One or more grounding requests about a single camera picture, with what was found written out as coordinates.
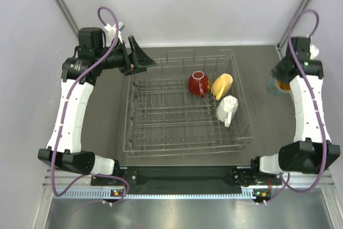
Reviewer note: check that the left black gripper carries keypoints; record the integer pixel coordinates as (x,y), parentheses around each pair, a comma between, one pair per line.
(136,59)

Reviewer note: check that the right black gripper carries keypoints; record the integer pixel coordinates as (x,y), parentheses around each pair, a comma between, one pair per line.
(276,73)

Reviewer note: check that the blue patterned mug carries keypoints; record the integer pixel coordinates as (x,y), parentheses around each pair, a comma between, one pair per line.
(276,87)

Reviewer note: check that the red mug white inside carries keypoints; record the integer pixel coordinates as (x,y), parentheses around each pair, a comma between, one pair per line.
(199,84)

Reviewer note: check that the yellow mug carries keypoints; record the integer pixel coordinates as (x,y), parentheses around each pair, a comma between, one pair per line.
(221,86)

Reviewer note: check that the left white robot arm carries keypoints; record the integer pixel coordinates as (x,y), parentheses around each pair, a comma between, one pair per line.
(97,50)

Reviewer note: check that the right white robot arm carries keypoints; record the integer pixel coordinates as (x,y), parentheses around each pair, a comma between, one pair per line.
(311,150)

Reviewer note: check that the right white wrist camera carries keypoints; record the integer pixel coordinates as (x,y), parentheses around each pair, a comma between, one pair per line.
(314,52)

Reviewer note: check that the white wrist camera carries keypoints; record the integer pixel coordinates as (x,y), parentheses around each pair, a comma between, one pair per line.
(314,52)
(111,31)

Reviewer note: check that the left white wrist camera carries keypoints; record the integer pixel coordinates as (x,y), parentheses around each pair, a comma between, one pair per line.
(111,31)

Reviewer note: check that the grey wire dish rack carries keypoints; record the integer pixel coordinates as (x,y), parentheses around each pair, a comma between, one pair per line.
(163,118)

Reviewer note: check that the grey slotted cable duct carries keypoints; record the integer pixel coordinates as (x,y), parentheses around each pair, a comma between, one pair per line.
(115,194)

